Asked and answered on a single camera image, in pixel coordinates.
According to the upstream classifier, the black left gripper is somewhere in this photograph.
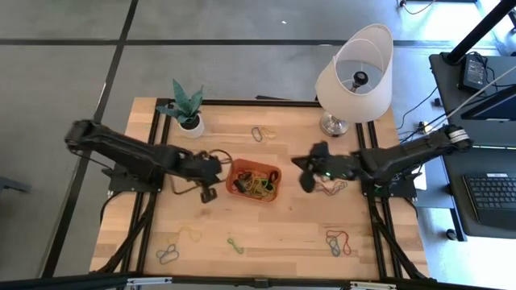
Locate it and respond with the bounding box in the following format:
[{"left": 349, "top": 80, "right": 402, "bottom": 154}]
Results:
[{"left": 179, "top": 151, "right": 223, "bottom": 204}]

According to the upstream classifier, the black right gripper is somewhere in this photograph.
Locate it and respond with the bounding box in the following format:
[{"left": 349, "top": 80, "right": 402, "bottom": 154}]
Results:
[{"left": 290, "top": 140, "right": 364, "bottom": 193}]

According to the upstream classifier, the orange plastic bin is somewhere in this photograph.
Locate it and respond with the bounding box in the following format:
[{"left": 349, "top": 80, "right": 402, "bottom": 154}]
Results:
[{"left": 225, "top": 158, "right": 282, "bottom": 203}]

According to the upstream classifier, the grey-blue rubber band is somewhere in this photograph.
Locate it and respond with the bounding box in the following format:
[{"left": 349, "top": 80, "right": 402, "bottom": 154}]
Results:
[{"left": 326, "top": 235, "right": 342, "bottom": 258}]

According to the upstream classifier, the wide green rubber band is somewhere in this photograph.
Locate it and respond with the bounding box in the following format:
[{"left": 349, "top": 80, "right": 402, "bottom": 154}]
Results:
[{"left": 226, "top": 238, "right": 245, "bottom": 255}]

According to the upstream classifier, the snake plant in white pot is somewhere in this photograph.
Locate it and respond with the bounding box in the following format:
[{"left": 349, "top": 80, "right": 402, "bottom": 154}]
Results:
[{"left": 156, "top": 78, "right": 206, "bottom": 139}]

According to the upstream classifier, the white shade table lamp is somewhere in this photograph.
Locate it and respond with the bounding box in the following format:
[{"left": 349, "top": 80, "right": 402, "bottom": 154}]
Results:
[{"left": 314, "top": 23, "right": 394, "bottom": 138}]

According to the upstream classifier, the black side desk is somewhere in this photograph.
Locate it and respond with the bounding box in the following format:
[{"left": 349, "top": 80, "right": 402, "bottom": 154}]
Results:
[
  {"left": 428, "top": 52, "right": 516, "bottom": 148},
  {"left": 441, "top": 145, "right": 516, "bottom": 239}
]

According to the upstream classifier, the black keyboard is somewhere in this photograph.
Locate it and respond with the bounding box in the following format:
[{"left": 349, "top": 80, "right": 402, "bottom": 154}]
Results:
[{"left": 462, "top": 172, "right": 516, "bottom": 231}]

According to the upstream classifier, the black power adapter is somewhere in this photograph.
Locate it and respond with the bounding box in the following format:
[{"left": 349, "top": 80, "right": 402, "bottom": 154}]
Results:
[{"left": 458, "top": 54, "right": 489, "bottom": 94}]

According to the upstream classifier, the black computer monitor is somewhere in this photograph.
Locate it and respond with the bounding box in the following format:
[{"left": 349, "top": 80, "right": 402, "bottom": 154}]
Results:
[{"left": 460, "top": 83, "right": 516, "bottom": 122}]

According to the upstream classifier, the grey chair leg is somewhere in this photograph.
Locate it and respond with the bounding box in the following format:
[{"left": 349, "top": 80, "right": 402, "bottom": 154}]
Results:
[{"left": 0, "top": 176, "right": 32, "bottom": 195}]

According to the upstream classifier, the black stand pole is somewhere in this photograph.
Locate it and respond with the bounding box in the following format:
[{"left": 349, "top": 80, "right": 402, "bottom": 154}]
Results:
[{"left": 442, "top": 0, "right": 516, "bottom": 66}]

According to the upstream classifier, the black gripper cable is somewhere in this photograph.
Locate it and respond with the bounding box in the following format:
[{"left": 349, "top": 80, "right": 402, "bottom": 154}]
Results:
[{"left": 207, "top": 147, "right": 235, "bottom": 167}]

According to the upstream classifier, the black frame rail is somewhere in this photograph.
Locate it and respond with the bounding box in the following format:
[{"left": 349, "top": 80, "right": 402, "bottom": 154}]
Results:
[
  {"left": 120, "top": 98, "right": 162, "bottom": 275},
  {"left": 156, "top": 98, "right": 323, "bottom": 107},
  {"left": 135, "top": 102, "right": 173, "bottom": 275},
  {"left": 355, "top": 120, "right": 388, "bottom": 280},
  {"left": 365, "top": 119, "right": 404, "bottom": 280}
]

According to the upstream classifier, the long black frame beam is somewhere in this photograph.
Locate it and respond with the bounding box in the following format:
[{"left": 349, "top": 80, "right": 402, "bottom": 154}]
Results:
[{"left": 0, "top": 272, "right": 516, "bottom": 290}]

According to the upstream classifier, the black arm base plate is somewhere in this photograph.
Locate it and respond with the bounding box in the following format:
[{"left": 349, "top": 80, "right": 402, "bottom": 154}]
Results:
[
  {"left": 359, "top": 172, "right": 418, "bottom": 199},
  {"left": 107, "top": 167, "right": 165, "bottom": 193}
]

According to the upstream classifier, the silver bracket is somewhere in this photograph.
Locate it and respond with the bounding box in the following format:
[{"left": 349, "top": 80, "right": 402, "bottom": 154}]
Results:
[
  {"left": 348, "top": 280, "right": 398, "bottom": 290},
  {"left": 125, "top": 276, "right": 173, "bottom": 287}
]

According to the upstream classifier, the thin black cable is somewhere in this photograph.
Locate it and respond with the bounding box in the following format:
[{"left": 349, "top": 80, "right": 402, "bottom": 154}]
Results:
[{"left": 397, "top": 85, "right": 440, "bottom": 131}]

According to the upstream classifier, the white cable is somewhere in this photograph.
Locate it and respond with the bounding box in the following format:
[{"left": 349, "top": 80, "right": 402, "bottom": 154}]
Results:
[{"left": 421, "top": 64, "right": 516, "bottom": 134}]

